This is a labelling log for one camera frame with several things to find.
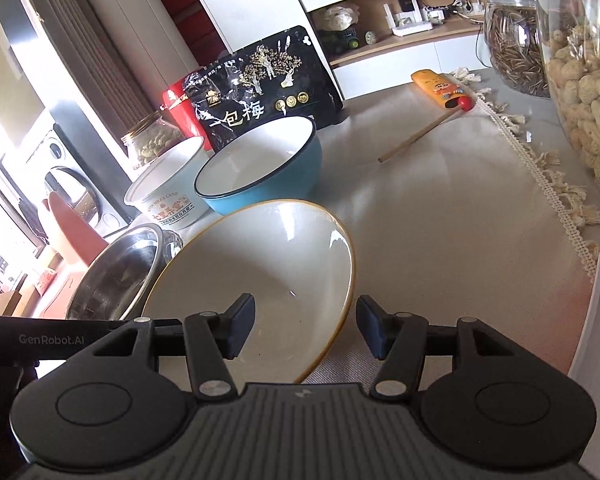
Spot white printed paper bowl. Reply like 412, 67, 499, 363
124, 135, 212, 231

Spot black cable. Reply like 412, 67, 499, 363
474, 22, 487, 68

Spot green toy tractor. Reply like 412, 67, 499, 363
325, 27, 361, 53

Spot stainless steel bowl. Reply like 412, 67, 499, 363
65, 222, 183, 322

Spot black snack bag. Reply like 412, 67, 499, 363
182, 25, 344, 153

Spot wooden stick with red ball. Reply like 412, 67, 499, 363
378, 97, 472, 164

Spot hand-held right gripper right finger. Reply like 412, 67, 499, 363
356, 294, 535, 400

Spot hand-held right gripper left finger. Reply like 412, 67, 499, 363
69, 294, 257, 401

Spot beige pleated curtain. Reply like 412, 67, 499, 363
27, 0, 156, 128

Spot dark hanging clothes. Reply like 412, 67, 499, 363
17, 197, 48, 247

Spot white power strip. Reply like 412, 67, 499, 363
422, 0, 487, 23

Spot red canister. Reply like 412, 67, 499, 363
161, 77, 216, 153

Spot white router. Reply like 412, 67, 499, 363
382, 0, 433, 37

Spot crumpled plastic bag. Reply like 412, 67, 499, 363
312, 5, 357, 31

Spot glass jar of sunflower seeds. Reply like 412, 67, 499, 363
482, 0, 553, 99

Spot white washing machine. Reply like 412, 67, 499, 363
27, 122, 131, 241

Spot glass jar of peanuts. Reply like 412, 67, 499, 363
535, 0, 600, 201

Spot blue ceramic bowl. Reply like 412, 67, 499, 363
194, 115, 324, 217

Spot orange chair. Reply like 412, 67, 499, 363
35, 191, 111, 321

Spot white wall shelf unit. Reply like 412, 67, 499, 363
177, 0, 541, 101

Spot orange snack packet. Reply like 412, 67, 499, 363
411, 69, 473, 111

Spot glass nut jar gold lid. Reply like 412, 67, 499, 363
121, 110, 183, 168

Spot cream plate with yellow rim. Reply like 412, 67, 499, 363
141, 199, 357, 386

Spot beige tasselled table runner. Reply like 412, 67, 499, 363
145, 67, 600, 396

